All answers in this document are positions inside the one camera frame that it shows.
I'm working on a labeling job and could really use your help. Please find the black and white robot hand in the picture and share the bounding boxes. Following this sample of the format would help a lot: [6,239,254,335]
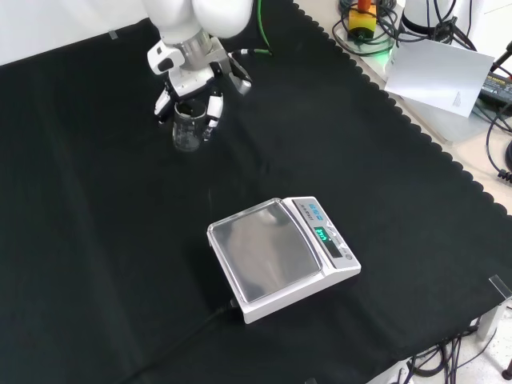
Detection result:
[146,40,224,142]

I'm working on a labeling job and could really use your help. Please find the clear glass beaker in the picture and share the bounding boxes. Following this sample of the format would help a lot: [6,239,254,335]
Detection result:
[171,100,209,154]

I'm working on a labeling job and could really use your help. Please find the white electronic balance steel pan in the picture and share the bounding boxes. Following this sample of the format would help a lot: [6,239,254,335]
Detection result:
[206,195,362,326]

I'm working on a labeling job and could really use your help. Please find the black bench cloth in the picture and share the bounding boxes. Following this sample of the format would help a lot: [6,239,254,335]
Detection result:
[0,0,512,384]

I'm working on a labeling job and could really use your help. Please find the yellow stop button box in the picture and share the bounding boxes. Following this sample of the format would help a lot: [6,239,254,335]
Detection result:
[347,0,378,42]

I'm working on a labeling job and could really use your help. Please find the pale white board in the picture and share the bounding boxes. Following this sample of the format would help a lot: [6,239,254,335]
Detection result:
[383,38,496,119]

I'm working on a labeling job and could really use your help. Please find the black power adapter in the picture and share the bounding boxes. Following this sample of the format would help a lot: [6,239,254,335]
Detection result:
[478,67,512,106]

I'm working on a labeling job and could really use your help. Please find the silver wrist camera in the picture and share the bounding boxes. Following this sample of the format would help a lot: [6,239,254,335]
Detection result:
[210,38,254,96]

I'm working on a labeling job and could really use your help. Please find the green cable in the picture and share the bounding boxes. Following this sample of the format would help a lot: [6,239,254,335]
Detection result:
[257,0,274,56]

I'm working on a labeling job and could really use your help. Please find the black balance power cable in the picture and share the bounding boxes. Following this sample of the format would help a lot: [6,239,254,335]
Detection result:
[119,298,238,384]

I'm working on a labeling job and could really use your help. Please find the black coiled cable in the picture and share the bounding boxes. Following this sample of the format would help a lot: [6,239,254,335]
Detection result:
[485,115,512,181]

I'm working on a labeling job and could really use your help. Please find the black cable bundle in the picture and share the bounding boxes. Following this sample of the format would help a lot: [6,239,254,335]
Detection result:
[403,319,481,384]

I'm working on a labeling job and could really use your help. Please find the grey metal bracket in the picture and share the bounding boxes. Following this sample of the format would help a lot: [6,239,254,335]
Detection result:
[476,274,512,341]

